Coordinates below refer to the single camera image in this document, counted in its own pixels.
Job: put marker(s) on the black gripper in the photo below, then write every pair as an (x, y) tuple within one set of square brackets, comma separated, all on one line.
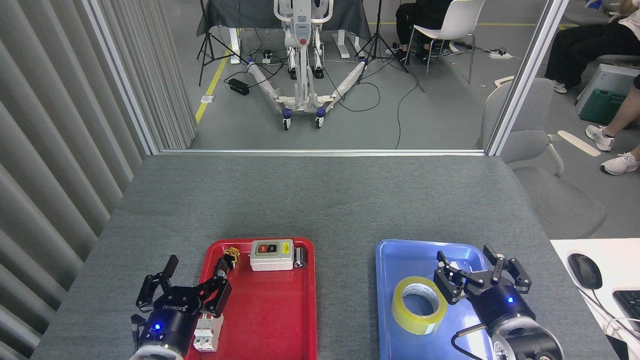
[(500, 302), (170, 325)]

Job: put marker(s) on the yellow tape roll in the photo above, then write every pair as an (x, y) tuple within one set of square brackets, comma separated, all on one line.
[(415, 322)]

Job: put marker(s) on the white circuit breaker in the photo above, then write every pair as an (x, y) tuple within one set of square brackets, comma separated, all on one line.
[(207, 335)]

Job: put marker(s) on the yellow push button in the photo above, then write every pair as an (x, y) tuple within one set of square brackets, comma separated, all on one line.
[(231, 251)]

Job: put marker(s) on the blue plastic tray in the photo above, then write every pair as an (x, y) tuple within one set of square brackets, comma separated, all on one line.
[(400, 260)]

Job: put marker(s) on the red plastic tray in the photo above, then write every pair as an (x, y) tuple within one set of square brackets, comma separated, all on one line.
[(270, 315)]

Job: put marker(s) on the black computer mouse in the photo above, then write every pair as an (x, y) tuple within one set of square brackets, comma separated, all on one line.
[(584, 270)]

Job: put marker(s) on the small silver cylinder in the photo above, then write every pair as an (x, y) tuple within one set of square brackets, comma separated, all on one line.
[(300, 257)]

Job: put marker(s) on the white desk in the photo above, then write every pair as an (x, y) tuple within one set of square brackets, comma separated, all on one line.
[(620, 260)]

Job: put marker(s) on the grey office chair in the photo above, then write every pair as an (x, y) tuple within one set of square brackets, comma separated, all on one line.
[(530, 145)]

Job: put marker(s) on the black keyboard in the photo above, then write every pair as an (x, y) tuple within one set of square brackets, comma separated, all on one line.
[(630, 307)]

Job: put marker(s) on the green plastic case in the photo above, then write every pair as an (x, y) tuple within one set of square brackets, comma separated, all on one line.
[(600, 105)]

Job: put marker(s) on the black power adapter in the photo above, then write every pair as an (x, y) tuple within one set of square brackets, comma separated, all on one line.
[(239, 86)]

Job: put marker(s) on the walking person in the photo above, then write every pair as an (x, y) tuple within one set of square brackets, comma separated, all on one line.
[(625, 115)]

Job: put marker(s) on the white power strip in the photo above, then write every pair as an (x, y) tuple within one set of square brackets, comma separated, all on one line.
[(500, 55)]

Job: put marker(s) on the grey box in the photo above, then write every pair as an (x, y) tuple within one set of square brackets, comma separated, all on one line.
[(612, 80)]

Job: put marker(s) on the black tripod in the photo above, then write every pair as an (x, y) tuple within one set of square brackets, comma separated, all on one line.
[(377, 40), (205, 50)]

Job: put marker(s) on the seated person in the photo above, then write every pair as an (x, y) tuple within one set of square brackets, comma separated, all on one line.
[(585, 45)]

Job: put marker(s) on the white plastic chair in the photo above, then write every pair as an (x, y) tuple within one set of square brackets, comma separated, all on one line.
[(462, 20)]

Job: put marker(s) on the white stand on wheels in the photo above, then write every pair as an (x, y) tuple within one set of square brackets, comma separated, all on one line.
[(300, 50)]

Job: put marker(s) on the person on white chair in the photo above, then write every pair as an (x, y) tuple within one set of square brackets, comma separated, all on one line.
[(420, 15)]

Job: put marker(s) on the table with black cloth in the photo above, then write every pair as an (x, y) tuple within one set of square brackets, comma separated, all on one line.
[(250, 15)]

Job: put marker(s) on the white switch box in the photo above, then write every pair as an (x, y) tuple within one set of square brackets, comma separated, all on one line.
[(270, 260)]

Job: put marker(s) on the silver frame rail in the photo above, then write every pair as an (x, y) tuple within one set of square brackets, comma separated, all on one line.
[(320, 152)]

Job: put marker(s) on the silver frame post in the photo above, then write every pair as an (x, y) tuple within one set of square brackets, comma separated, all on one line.
[(525, 75), (120, 75)]

